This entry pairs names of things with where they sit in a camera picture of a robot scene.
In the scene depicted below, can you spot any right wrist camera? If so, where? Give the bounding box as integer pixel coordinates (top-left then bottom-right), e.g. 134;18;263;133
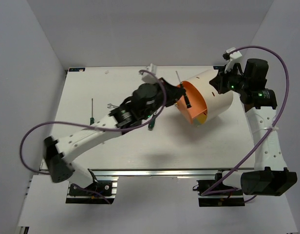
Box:
223;47;242;74

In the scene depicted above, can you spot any blue label sticker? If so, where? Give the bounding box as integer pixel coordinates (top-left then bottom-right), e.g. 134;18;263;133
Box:
68;68;85;72
213;65;225;70

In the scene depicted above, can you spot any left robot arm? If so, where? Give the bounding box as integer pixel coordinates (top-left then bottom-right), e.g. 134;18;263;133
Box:
43;78;186;195

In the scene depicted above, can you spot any blue label sticker left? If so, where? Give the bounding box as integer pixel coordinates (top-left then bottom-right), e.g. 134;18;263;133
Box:
68;68;85;72

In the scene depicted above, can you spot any white cylindrical drawer cabinet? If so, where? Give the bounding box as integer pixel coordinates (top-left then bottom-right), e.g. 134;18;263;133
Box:
185;68;233;124

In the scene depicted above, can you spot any orange top drawer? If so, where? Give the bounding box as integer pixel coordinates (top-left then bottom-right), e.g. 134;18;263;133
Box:
176;81;207;125

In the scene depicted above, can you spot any blue label sticker right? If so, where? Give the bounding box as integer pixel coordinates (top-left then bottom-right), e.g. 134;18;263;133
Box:
213;65;225;70

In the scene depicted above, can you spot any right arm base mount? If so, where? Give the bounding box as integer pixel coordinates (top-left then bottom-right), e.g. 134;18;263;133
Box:
192;171;245;207

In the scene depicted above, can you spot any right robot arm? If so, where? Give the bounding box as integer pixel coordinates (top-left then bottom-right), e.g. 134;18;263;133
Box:
202;58;297;196

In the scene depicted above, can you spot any yellow drawer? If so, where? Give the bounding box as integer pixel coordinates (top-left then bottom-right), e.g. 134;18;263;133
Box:
193;115;207;126

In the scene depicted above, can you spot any large green-handled screwdriver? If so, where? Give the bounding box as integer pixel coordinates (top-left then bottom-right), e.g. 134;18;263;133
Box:
148;112;157;131

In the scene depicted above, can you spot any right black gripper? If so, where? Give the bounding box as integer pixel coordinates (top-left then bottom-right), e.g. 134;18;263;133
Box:
209;63;248;95

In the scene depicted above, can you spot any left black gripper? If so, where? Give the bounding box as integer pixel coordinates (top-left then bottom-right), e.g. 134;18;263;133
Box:
142;78;186;120

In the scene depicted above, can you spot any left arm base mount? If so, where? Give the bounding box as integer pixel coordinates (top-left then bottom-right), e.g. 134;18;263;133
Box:
66;178;117;205

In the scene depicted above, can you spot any small precision screwdriver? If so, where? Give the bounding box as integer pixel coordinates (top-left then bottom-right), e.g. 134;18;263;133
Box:
175;71;191;109

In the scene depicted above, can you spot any silver combination wrench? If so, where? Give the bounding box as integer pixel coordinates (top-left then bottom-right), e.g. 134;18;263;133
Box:
107;103;118;109

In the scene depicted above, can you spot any aluminium table rail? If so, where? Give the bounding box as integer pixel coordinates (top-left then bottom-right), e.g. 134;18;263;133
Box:
37;168;258;178

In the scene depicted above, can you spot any long thin green screwdriver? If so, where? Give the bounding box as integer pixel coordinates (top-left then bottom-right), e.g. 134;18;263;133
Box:
90;98;95;125

